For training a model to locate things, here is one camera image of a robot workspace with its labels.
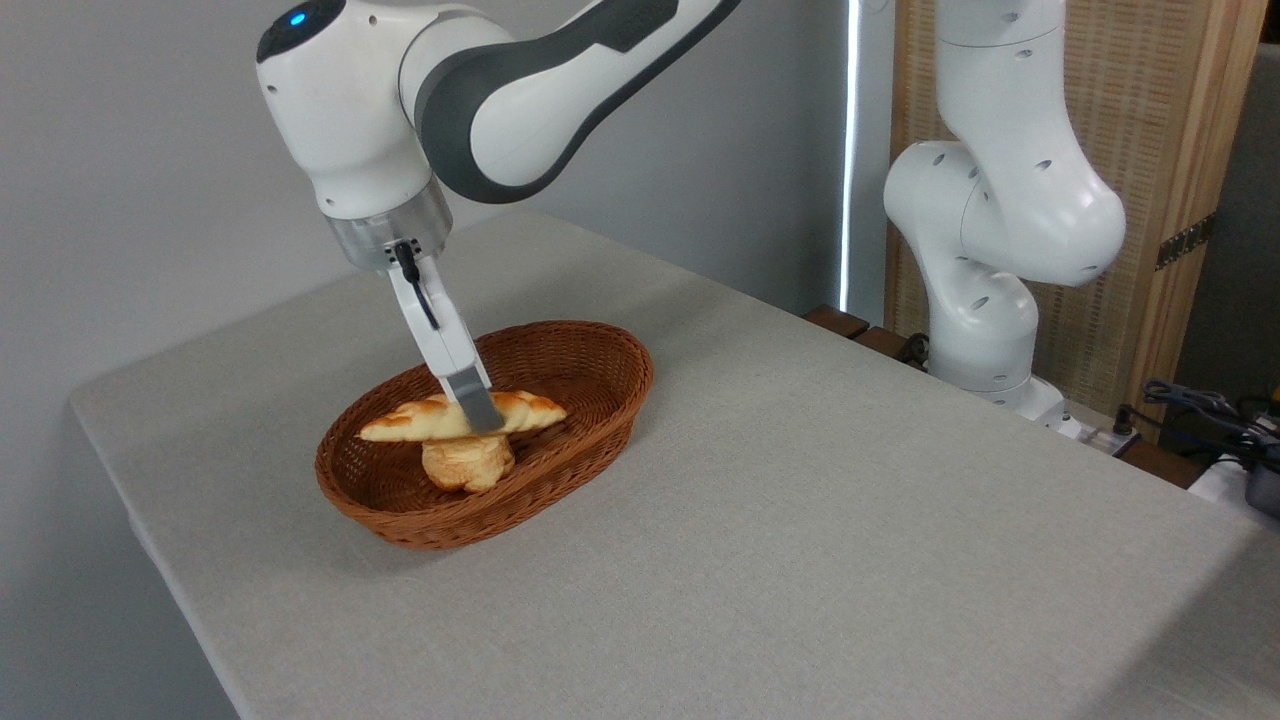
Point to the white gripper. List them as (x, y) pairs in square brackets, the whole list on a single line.
[(445, 335)]

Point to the long braided bread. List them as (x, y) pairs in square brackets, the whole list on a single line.
[(420, 422)]

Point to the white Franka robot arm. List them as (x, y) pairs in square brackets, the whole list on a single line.
[(1000, 220)]

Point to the round croissant bread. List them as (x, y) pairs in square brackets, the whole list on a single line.
[(465, 465)]

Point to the brown wicker basket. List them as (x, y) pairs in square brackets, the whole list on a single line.
[(450, 520)]

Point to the grey table cloth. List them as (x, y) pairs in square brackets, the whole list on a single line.
[(800, 550)]

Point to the white power strip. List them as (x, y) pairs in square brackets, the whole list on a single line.
[(1095, 437)]

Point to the metal screen hinge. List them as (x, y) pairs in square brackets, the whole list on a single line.
[(1185, 242)]

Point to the wooden rattan folding screen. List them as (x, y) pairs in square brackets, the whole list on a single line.
[(1150, 100)]

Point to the dark grey device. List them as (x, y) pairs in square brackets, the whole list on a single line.
[(1265, 490)]

